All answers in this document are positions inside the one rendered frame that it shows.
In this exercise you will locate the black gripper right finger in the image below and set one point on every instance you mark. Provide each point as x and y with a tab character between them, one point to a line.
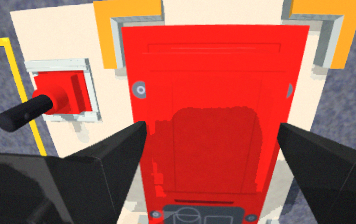
325	172

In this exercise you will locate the yellow rectangular outline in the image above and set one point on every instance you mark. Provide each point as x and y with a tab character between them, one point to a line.
6	43

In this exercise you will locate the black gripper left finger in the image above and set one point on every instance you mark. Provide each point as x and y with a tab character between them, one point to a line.
89	186

